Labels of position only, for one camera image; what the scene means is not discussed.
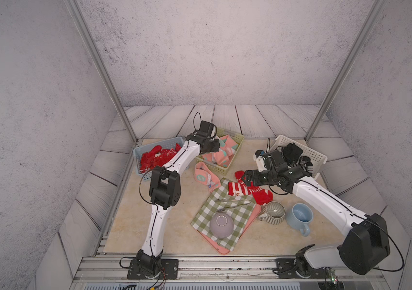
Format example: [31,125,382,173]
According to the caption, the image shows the pink tray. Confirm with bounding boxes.
[197,202,263,256]

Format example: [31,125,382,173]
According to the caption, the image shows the light blue mug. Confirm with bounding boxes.
[285,203,313,237]

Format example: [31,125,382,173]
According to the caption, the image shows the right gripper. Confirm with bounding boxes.
[240,169,277,186]

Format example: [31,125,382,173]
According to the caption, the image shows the red striped santa sock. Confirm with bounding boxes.
[228,182,249,196]

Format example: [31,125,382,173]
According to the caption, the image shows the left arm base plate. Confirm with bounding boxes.
[127,259,179,280]

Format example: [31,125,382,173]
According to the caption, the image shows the red patterned knit sock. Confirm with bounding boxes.
[234,170,273,205]

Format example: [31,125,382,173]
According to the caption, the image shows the white plastic basket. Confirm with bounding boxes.
[271,135,327,179]

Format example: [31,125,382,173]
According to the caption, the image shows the left metal frame post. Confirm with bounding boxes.
[64,0,138,144]

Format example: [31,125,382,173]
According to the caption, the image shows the grey upturned bowl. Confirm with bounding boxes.
[210,212,234,239]

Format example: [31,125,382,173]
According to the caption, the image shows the pink sock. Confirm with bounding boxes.
[219,135,239,158]
[202,150,234,168]
[194,162,221,193]

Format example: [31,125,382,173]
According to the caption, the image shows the blue plastic basket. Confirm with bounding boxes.
[133,137,184,181]

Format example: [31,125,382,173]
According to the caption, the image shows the green plastic basket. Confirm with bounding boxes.
[195,127,245,175]

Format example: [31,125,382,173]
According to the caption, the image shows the metal tongs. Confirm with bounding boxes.
[215,199,252,213]

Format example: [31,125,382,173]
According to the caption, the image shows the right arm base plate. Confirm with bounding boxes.
[272,258,330,279]

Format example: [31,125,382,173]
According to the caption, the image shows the red fluffy sock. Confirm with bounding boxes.
[139,143,181,174]

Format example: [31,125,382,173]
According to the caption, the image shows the striped ceramic mug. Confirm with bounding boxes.
[259,201,286,225]

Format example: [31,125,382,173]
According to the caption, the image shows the front aluminium rail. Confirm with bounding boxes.
[70,254,390,290]

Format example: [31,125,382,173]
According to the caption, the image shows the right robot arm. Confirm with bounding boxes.
[242,150,391,278]

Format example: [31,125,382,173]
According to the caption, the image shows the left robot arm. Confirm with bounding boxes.
[135,121,220,276]

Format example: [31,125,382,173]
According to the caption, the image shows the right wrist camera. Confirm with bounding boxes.
[253,150,267,172]

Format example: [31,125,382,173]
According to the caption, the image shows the green checkered cloth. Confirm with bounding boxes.
[191,178,261,251]

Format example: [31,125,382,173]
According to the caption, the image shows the black white striped sock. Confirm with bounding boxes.
[282,143,313,176]

